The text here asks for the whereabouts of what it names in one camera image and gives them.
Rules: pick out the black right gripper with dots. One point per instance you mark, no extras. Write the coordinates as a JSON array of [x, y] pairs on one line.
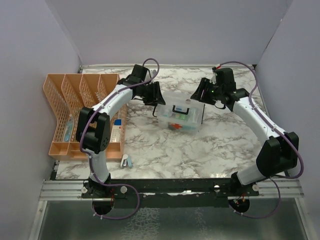
[[200, 94]]

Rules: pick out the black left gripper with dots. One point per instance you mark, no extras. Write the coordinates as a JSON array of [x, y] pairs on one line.
[[156, 97]]

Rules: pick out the clear plastic medicine box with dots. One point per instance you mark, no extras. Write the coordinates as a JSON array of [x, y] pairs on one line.
[[180, 118]]

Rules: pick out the white gauze pouch blue print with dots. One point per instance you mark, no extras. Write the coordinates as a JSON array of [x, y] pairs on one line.
[[116, 131]]

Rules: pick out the small green packet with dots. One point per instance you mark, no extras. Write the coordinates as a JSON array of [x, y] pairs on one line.
[[182, 117]]

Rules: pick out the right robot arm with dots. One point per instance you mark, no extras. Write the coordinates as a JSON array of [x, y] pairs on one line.
[[279, 148]]

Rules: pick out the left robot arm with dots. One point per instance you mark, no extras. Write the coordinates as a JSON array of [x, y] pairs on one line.
[[94, 123]]

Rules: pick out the white teal thermometer case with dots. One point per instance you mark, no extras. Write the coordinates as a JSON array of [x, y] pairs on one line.
[[126, 161]]

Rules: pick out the orange plastic file organizer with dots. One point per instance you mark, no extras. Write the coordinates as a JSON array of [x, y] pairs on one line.
[[67, 94]]

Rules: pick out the blue item in organizer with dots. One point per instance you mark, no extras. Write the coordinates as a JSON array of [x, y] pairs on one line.
[[68, 129]]

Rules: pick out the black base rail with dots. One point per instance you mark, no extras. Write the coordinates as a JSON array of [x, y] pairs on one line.
[[165, 193]]

